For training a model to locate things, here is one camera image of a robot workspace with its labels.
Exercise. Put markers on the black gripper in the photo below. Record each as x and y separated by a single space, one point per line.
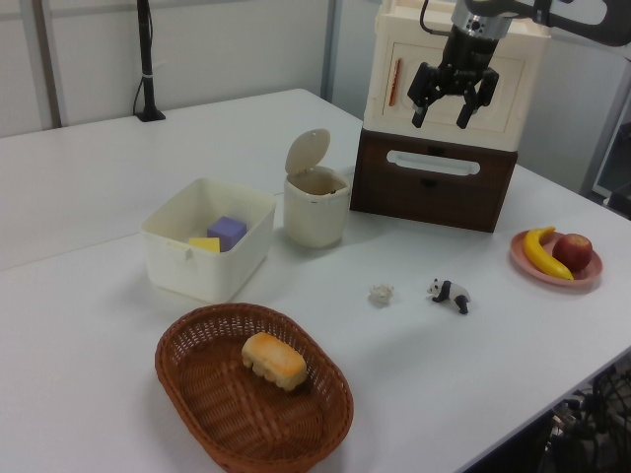
468 59

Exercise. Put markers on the white paper ball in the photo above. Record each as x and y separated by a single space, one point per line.
381 294

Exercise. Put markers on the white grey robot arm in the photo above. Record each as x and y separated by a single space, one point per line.
567 15

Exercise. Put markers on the cream trash can with lid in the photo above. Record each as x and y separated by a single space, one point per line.
313 212

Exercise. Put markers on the cream plastic cabinet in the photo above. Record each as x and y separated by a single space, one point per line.
515 98

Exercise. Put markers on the dark brown drawer box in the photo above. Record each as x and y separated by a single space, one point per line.
434 202

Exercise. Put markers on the yellow banana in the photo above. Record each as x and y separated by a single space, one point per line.
535 253

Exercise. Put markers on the panda toy figure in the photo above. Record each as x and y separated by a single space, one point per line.
451 291

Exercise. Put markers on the red apple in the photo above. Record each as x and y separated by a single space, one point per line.
573 250

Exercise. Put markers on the pink plate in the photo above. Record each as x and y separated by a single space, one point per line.
591 268

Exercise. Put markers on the purple cube block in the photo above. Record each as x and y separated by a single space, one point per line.
227 231

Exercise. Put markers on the yellow block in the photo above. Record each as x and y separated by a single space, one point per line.
206 244

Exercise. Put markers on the white plastic storage box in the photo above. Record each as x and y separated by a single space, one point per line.
207 273

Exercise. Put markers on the toasted bread loaf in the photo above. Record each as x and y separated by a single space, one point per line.
273 359

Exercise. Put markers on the brown wicker basket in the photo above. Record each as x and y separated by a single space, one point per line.
246 424

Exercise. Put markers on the black camera stand pole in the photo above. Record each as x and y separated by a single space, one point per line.
146 59

